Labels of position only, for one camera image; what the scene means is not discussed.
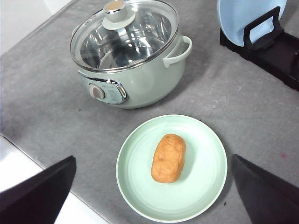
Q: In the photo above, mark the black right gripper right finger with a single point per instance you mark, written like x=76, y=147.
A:
x=268, y=199

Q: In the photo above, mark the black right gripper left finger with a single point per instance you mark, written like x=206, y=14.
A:
x=40, y=199

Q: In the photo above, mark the green plate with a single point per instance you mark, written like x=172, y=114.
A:
x=198, y=189

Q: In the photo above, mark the brown potato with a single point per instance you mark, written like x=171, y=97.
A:
x=168, y=158

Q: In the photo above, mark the glass pot lid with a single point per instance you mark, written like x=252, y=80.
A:
x=123, y=34

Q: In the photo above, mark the green electric steamer pot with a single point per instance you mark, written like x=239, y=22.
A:
x=132, y=68

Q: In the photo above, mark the blue plate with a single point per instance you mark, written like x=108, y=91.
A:
x=236, y=14

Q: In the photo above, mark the grey table cloth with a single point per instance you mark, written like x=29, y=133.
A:
x=46, y=114

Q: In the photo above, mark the black dish rack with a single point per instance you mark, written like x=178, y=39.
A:
x=277, y=51

